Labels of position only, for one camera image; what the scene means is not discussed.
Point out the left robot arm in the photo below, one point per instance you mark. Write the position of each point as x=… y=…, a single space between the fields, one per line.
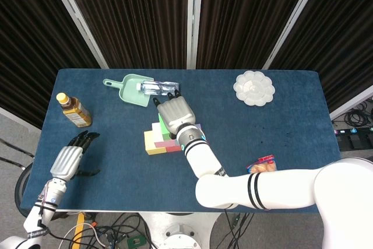
x=40 y=208

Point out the tea bottle with yellow cap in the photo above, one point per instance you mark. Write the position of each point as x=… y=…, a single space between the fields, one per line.
x=74 y=112

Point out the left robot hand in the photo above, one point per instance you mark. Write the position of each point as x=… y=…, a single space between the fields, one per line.
x=65 y=163

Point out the red foam cube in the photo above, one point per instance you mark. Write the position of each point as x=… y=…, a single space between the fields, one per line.
x=173 y=149

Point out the mint green dustpan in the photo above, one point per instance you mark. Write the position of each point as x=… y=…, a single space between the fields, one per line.
x=129 y=93

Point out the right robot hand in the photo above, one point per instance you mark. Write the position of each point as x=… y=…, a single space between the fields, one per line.
x=175 y=113

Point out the green circuit board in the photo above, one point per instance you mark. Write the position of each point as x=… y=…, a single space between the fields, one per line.
x=135 y=241

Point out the purple foam cube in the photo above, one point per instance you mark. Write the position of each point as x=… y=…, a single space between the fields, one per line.
x=199 y=126

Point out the yellow foam cube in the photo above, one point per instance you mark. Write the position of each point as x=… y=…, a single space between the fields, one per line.
x=153 y=144

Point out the green foam cube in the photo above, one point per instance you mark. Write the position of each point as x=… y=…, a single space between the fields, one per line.
x=163 y=126

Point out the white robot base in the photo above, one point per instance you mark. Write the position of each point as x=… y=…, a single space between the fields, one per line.
x=180 y=231

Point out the dark curtain divider panel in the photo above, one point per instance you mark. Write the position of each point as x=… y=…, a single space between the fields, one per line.
x=250 y=18
x=131 y=18
x=344 y=36
x=29 y=42

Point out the clear plastic water bottle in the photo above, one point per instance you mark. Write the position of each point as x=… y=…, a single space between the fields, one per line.
x=160 y=87

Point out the pink foam cube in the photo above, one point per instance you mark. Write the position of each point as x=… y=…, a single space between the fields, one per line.
x=161 y=144

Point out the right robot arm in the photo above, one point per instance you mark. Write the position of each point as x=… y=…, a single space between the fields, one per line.
x=247 y=187

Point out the white flower-shaped palette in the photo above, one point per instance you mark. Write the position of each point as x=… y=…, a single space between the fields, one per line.
x=255 y=87

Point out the black power strip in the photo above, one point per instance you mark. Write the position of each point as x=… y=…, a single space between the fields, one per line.
x=352 y=131

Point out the dark blue table mat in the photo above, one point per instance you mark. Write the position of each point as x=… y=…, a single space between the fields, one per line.
x=116 y=179

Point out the blue snack bag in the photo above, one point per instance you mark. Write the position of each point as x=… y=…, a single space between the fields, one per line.
x=263 y=166

